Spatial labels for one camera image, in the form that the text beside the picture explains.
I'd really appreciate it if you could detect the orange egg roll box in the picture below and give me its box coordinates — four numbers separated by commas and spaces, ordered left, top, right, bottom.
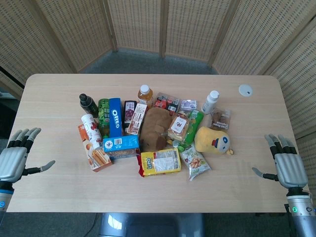
78, 124, 114, 171

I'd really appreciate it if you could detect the blue Otto box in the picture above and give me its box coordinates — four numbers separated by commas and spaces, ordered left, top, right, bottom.
109, 98, 123, 139

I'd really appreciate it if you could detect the dark black drink bottle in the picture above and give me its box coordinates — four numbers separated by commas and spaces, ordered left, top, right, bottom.
79, 93, 99, 119

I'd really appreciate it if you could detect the red black snack multipack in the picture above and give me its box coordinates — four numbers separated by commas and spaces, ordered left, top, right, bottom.
153, 92, 181, 112

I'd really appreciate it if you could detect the white milk bottle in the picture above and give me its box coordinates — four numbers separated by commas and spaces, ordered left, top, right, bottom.
201, 90, 220, 115

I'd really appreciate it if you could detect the brown cold brew pouch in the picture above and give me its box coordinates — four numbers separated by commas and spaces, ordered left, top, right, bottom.
209, 108, 232, 131

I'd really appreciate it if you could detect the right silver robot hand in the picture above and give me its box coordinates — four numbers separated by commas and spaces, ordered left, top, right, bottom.
252, 134, 309, 189

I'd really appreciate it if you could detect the orange juice bottle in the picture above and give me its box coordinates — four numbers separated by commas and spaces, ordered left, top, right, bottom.
137, 84, 154, 109

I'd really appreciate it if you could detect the woven bamboo folding screen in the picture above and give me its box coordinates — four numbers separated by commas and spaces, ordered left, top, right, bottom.
0, 0, 316, 188

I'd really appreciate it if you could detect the nut snack bag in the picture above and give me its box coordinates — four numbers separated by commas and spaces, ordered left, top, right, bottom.
178, 145, 212, 182

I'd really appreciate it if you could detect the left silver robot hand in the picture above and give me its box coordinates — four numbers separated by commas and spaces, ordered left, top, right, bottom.
0, 127, 56, 183

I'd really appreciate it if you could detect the white red snack can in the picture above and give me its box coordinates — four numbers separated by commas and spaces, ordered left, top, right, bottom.
80, 114, 103, 150

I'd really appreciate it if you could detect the white table cable grommet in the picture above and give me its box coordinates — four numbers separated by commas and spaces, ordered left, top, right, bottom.
238, 84, 254, 96

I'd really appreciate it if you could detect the yellow Lipo biscuit pack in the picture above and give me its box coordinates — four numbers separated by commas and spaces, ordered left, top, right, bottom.
137, 147, 182, 178

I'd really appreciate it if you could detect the green snack tube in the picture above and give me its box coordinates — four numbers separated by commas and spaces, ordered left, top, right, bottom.
175, 110, 205, 152

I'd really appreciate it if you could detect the blue cracker box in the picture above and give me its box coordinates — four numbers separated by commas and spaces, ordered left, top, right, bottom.
102, 134, 140, 160

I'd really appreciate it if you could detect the clear bread package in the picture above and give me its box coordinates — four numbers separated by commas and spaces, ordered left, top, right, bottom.
167, 111, 191, 143

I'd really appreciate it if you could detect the brown plush toy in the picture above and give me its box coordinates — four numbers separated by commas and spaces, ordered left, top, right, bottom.
139, 107, 173, 153

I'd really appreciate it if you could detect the green tea bottle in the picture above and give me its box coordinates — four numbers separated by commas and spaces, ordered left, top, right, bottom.
98, 98, 111, 139

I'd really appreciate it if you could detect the yellow plush toy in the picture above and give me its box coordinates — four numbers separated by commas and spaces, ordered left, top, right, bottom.
194, 126, 235, 157

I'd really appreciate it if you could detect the white red snack box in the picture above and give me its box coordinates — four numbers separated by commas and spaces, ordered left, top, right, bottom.
125, 103, 148, 135

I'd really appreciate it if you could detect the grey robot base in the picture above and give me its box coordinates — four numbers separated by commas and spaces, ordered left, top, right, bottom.
98, 212, 205, 237

